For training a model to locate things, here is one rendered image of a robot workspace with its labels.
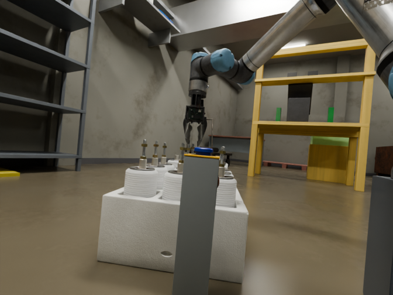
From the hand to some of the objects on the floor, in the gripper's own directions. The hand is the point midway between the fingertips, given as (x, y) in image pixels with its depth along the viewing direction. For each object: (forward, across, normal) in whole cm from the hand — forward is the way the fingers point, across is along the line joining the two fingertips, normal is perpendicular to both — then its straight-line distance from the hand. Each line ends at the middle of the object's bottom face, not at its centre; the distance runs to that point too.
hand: (193, 143), depth 86 cm
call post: (+35, +5, -42) cm, 55 cm away
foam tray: (+35, -1, -12) cm, 37 cm away
